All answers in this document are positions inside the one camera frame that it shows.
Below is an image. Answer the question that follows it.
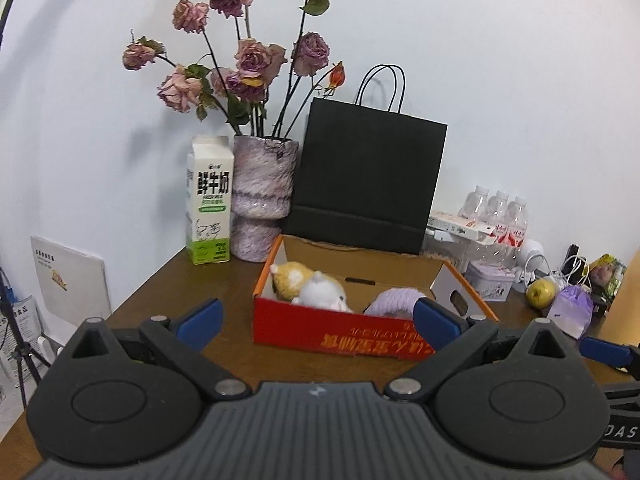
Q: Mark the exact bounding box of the pale printed tin box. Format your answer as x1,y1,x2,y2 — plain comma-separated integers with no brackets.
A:
465,261,516,303

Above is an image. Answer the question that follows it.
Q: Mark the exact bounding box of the yellow white plush toy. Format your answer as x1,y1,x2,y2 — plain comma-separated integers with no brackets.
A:
270,261,353,315

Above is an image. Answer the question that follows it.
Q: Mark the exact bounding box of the green apple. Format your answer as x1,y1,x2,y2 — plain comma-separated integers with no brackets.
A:
526,279,558,308

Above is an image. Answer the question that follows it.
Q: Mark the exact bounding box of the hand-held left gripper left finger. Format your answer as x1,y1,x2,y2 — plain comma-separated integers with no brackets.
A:
61,298,252,402

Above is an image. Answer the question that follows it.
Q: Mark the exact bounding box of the white green milk carton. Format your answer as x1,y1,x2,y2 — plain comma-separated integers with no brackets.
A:
186,135,236,266

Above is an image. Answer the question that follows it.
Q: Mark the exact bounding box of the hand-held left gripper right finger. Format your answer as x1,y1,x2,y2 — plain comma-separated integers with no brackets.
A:
384,298,582,402

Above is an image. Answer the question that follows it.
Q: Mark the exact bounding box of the red cardboard box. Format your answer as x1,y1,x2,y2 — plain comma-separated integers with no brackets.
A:
251,234,501,363

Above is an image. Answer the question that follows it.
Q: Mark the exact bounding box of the small white fan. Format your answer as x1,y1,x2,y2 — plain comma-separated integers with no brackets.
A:
517,239,546,283

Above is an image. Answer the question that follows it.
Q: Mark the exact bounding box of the purple mottled ceramic vase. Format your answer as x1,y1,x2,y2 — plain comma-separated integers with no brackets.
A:
231,135,300,263

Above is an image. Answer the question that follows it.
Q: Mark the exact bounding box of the black light stand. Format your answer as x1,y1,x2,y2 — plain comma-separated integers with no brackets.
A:
0,265,46,411

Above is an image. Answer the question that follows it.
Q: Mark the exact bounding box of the white flat carton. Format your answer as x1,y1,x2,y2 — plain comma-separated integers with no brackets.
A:
427,212,496,242

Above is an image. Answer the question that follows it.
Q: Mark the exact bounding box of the purple fluffy cloth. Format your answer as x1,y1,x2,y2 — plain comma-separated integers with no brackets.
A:
363,287,426,320

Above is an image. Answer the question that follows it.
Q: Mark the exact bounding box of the dried pink rose bouquet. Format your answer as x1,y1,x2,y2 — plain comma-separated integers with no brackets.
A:
122,0,348,137

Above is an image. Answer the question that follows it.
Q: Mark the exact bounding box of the colourful snack packet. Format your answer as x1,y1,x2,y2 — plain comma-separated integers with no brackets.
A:
590,254,628,306

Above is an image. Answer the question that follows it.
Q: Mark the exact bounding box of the white printed bag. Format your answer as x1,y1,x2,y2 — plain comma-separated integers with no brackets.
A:
0,294,45,361

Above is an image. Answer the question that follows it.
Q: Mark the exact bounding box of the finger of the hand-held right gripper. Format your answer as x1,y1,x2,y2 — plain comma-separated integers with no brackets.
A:
600,383,640,405
579,336,640,380

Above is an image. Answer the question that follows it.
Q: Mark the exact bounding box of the black paper bag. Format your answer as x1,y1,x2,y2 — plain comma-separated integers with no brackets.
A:
287,64,448,256

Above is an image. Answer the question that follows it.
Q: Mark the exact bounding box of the white board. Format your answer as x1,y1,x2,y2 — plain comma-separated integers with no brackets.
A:
30,235,112,326

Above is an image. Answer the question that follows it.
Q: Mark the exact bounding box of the purple tissue pack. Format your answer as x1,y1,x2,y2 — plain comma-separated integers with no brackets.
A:
545,285,595,339

